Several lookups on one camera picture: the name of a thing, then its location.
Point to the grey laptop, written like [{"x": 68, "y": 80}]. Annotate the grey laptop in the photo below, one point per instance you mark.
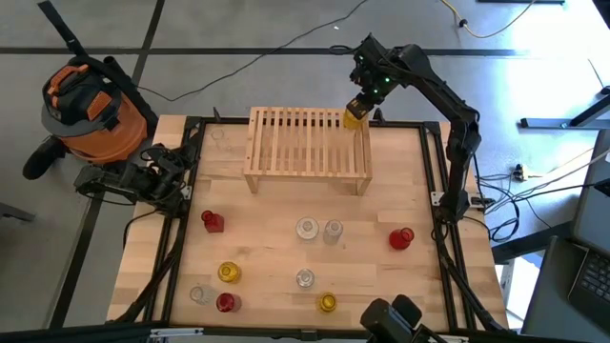
[{"x": 593, "y": 278}]

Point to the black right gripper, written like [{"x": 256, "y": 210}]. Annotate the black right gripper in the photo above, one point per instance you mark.
[{"x": 374, "y": 71}]

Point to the clear diamond pattern glass vase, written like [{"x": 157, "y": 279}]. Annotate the clear diamond pattern glass vase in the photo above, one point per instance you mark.
[{"x": 332, "y": 232}]

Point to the orange shop vacuum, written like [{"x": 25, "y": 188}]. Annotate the orange shop vacuum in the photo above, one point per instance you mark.
[{"x": 105, "y": 133}]

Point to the black aluminium table frame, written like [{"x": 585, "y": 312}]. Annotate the black aluminium table frame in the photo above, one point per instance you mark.
[{"x": 431, "y": 127}]

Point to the yellow glass vase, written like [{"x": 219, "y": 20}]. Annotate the yellow glass vase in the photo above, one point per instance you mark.
[
  {"x": 327, "y": 302},
  {"x": 353, "y": 123},
  {"x": 229, "y": 272}
]

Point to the red square glass vase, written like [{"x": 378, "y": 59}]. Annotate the red square glass vase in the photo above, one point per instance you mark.
[{"x": 215, "y": 224}]

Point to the red round glass vase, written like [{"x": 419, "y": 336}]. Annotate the red round glass vase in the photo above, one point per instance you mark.
[
  {"x": 228, "y": 303},
  {"x": 398, "y": 239}
]

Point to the clear ribbed glass vase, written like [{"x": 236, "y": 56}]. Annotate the clear ribbed glass vase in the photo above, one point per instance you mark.
[{"x": 305, "y": 278}]

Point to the black vacuum nozzle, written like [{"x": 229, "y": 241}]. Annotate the black vacuum nozzle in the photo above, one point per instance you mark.
[{"x": 43, "y": 159}]

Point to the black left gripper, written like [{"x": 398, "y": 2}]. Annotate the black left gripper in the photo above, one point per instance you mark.
[{"x": 169, "y": 162}]

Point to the wooden slatted shelf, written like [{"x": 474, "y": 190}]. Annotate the wooden slatted shelf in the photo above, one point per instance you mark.
[{"x": 286, "y": 176}]

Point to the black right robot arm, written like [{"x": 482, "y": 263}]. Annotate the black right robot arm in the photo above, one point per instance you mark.
[{"x": 445, "y": 100}]

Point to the clear textured glass vase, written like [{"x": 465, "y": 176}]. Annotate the clear textured glass vase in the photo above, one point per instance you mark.
[{"x": 307, "y": 228}]

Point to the power strip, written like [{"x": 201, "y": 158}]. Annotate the power strip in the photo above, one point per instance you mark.
[{"x": 518, "y": 171}]

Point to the clear square glass vase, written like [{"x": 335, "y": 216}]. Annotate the clear square glass vase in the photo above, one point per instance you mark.
[{"x": 218, "y": 135}]

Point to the grey desk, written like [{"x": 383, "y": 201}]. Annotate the grey desk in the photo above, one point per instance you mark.
[{"x": 548, "y": 295}]

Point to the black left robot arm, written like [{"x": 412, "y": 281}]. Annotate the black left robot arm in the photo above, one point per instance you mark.
[{"x": 124, "y": 181}]

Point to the grey metal desk foot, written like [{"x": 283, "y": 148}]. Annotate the grey metal desk foot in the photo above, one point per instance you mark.
[
  {"x": 16, "y": 213},
  {"x": 548, "y": 123}
]

